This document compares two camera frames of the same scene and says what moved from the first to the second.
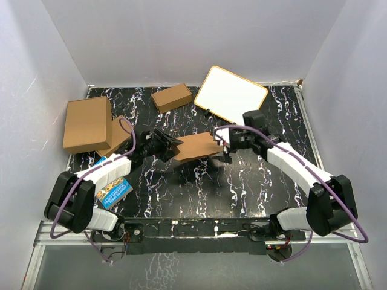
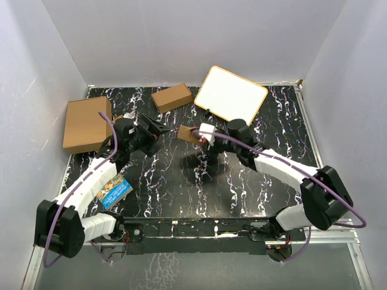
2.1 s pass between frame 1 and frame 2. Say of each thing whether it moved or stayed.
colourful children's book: stayed
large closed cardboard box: stayed
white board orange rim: stayed
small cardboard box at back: stayed
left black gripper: moved
